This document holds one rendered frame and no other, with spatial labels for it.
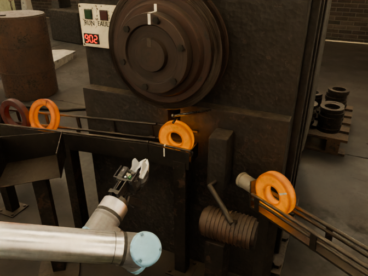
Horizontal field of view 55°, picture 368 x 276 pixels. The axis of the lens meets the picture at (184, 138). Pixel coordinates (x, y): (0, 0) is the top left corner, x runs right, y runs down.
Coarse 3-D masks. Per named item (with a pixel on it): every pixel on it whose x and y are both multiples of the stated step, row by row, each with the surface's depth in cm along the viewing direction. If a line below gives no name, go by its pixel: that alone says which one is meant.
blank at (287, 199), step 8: (264, 176) 120; (272, 176) 117; (280, 176) 116; (256, 184) 124; (264, 184) 121; (272, 184) 118; (280, 184) 115; (288, 184) 114; (256, 192) 126; (264, 192) 122; (280, 192) 116; (288, 192) 113; (272, 200) 122; (280, 200) 117; (288, 200) 114; (280, 208) 118; (288, 208) 115
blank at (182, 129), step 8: (176, 120) 147; (160, 128) 149; (168, 128) 147; (176, 128) 146; (184, 128) 144; (160, 136) 151; (168, 136) 150; (184, 136) 146; (192, 136) 146; (168, 144) 151; (176, 144) 152; (184, 144) 148; (192, 144) 147
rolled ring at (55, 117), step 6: (36, 102) 180; (42, 102) 179; (48, 102) 177; (30, 108) 183; (36, 108) 182; (48, 108) 177; (54, 108) 177; (30, 114) 183; (36, 114) 184; (54, 114) 176; (30, 120) 183; (36, 120) 184; (54, 120) 177; (36, 126) 182; (42, 126) 184; (48, 126) 179; (54, 126) 178
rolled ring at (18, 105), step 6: (6, 102) 183; (12, 102) 181; (18, 102) 182; (0, 108) 187; (6, 108) 187; (18, 108) 181; (24, 108) 182; (6, 114) 189; (24, 114) 182; (6, 120) 189; (12, 120) 191; (24, 120) 183
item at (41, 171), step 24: (0, 144) 154; (24, 144) 158; (48, 144) 161; (0, 168) 151; (24, 168) 155; (48, 168) 153; (48, 192) 157; (48, 216) 163; (48, 264) 182; (72, 264) 182
